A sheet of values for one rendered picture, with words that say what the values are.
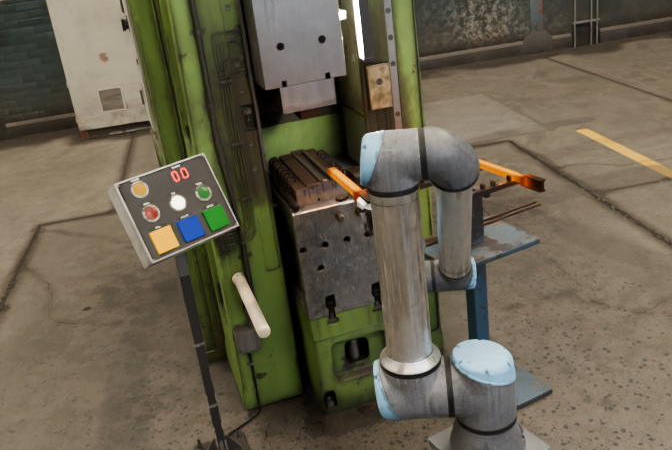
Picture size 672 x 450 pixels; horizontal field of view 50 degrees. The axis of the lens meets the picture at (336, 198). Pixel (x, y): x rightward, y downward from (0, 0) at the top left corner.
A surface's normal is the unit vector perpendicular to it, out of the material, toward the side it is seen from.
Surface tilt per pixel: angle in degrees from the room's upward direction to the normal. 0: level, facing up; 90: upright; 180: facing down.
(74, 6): 90
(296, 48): 90
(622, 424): 0
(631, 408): 0
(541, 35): 90
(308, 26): 90
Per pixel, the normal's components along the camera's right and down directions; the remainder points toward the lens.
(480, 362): -0.04, -0.93
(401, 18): 0.31, 0.31
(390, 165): -0.08, 0.29
